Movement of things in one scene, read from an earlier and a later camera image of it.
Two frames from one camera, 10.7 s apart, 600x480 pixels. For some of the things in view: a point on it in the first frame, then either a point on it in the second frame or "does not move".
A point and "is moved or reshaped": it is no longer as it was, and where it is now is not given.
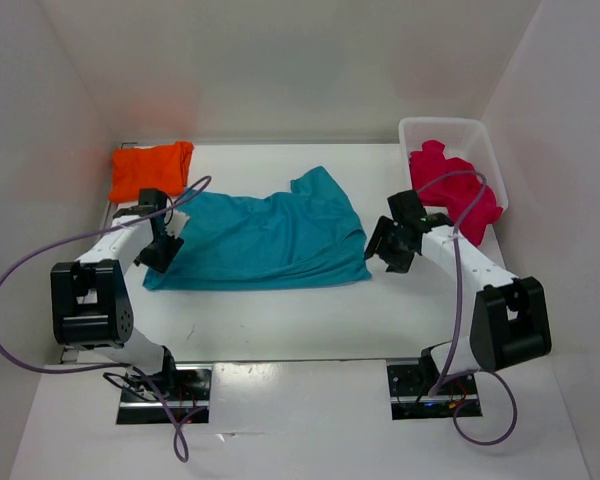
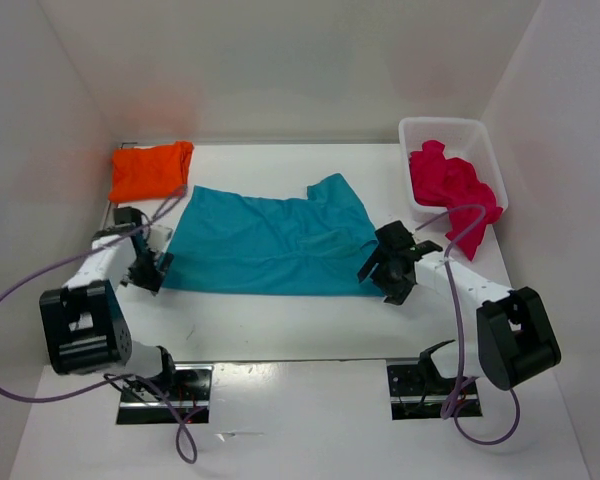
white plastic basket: (465, 139) does not move
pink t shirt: (453, 184) does not move
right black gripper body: (404, 248) to (397, 289)
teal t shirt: (304, 234) is moved or reshaped
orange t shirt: (164, 167) does not move
